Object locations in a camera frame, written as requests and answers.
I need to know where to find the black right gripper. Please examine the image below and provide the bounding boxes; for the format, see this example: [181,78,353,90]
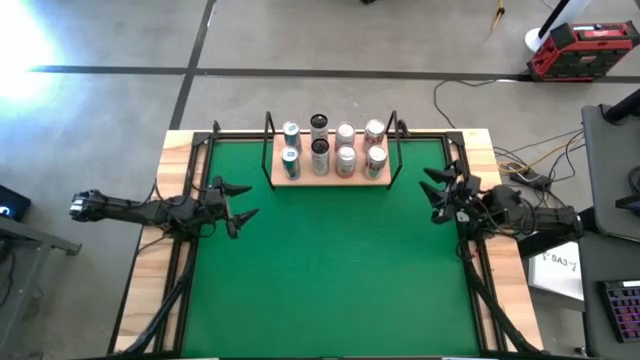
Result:
[418,160,482,225]

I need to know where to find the black floor cable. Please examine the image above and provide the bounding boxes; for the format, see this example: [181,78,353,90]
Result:
[432,78,531,130]

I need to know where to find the black electronic device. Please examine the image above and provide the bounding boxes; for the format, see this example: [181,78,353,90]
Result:
[0,183,32,222]

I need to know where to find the red black toolbox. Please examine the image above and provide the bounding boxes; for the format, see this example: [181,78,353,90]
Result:
[527,20,640,84]

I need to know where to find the white paper sign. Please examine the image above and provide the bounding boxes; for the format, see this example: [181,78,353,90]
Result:
[527,241,586,302]

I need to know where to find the white standing post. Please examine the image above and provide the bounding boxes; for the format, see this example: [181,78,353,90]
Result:
[524,0,594,54]

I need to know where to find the wooden shelf with black frame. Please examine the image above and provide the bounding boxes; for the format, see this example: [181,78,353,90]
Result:
[261,110,407,192]

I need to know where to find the black keyboard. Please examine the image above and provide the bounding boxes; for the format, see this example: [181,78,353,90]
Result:
[598,278,640,345]

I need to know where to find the yellow hanging cord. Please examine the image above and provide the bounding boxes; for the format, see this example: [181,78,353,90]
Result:
[491,0,506,32]

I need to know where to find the green table mat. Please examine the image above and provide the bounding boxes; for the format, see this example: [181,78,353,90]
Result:
[182,139,481,359]

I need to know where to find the blue silver Red Bull can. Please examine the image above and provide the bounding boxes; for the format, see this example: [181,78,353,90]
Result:
[282,120,302,151]
[280,145,302,181]

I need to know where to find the silver Diet Coke can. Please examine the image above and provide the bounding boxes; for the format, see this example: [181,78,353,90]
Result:
[363,144,389,181]
[363,118,387,151]

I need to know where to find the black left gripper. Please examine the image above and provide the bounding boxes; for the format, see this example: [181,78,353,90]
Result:
[201,175,261,241]

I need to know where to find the grey desk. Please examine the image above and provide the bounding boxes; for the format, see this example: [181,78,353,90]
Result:
[0,213,84,360]
[579,103,640,360]

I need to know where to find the black power strip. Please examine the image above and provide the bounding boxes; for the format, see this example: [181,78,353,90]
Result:
[509,169,550,190]

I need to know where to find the black aluminium table frame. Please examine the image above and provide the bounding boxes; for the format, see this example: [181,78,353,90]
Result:
[107,119,549,360]

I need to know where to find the white Celsius can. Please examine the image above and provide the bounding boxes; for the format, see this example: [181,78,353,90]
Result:
[309,113,330,144]
[310,138,331,177]

